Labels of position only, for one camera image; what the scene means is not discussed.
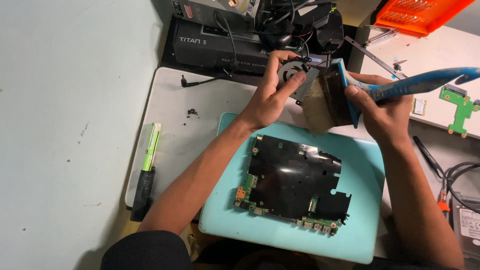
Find long black cardboard box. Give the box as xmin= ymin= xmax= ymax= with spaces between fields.
xmin=172 ymin=17 xmax=338 ymax=76

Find person's left hand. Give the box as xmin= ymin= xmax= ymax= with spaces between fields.
xmin=239 ymin=50 xmax=307 ymax=132

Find green laptop motherboard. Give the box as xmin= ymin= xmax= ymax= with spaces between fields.
xmin=233 ymin=134 xmax=353 ymax=237

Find grey laptop cooling fan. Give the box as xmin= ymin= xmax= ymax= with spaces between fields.
xmin=275 ymin=56 xmax=322 ymax=105

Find black looped cable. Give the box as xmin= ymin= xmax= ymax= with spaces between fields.
xmin=443 ymin=161 xmax=480 ymax=215

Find thin grey metal bracket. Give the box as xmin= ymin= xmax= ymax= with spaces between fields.
xmin=344 ymin=35 xmax=409 ymax=80

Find person's right hand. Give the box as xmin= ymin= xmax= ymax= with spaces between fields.
xmin=344 ymin=71 xmax=414 ymax=145

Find small green circuit board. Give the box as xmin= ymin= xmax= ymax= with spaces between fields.
xmin=439 ymin=84 xmax=480 ymax=139

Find white laptop panel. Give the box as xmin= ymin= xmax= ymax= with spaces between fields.
xmin=124 ymin=67 xmax=376 ymax=211

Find blue handled paint brush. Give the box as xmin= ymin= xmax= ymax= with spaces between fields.
xmin=301 ymin=58 xmax=480 ymax=136

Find grey printed cardboard box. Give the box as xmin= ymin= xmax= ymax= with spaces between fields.
xmin=171 ymin=0 xmax=262 ymax=35

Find green and black laptop battery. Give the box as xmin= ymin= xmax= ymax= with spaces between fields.
xmin=130 ymin=122 xmax=163 ymax=223

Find orange tipped cable connector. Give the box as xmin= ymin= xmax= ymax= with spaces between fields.
xmin=437 ymin=188 xmax=451 ymax=219

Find silver hard drive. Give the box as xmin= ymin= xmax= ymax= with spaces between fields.
xmin=449 ymin=194 xmax=480 ymax=260

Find pile of black screws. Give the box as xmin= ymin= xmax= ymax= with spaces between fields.
xmin=184 ymin=107 xmax=200 ymax=126

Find orange plastic basket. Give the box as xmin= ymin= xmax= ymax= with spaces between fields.
xmin=374 ymin=0 xmax=477 ymax=38

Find silver metal hinge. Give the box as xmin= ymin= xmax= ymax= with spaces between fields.
xmin=362 ymin=25 xmax=400 ymax=48

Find person's black shirt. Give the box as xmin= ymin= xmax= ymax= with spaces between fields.
xmin=100 ymin=230 xmax=376 ymax=270

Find small wireless card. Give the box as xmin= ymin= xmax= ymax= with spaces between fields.
xmin=411 ymin=97 xmax=428 ymax=116

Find turquoise laptop cover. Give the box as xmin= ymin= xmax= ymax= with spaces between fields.
xmin=198 ymin=111 xmax=387 ymax=265

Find black power plug cable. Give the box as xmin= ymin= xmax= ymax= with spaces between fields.
xmin=181 ymin=11 xmax=238 ymax=88

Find tangle of black cables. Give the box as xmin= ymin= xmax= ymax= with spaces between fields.
xmin=258 ymin=0 xmax=345 ymax=55

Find black tweezers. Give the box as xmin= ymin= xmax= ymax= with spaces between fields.
xmin=412 ymin=135 xmax=446 ymax=179

